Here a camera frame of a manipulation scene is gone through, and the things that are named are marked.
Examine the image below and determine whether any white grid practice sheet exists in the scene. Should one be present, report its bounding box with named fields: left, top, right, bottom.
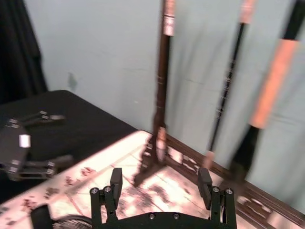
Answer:
left=0, top=129, right=241, bottom=229

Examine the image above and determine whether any black curtain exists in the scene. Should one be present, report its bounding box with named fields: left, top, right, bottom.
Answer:
left=0, top=0, right=48, bottom=106

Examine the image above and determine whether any dark brown handled brush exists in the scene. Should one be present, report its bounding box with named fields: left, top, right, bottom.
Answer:
left=132, top=0, right=176, bottom=189

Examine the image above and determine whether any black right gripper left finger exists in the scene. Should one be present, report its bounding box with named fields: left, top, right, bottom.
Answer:
left=90, top=167, right=124, bottom=225

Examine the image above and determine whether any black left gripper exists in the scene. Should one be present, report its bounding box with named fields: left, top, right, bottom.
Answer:
left=0, top=110, right=75, bottom=181

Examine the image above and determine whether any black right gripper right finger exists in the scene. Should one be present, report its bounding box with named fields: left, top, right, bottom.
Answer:
left=198, top=168, right=237, bottom=228

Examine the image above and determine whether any black cylinder object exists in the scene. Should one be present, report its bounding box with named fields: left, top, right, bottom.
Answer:
left=30, top=204, right=54, bottom=229

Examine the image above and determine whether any black table cloth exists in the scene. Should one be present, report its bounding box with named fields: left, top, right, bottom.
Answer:
left=0, top=90, right=139, bottom=204

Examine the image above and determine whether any thin black handled brush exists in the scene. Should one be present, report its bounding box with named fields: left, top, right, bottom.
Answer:
left=203, top=0, right=257, bottom=173

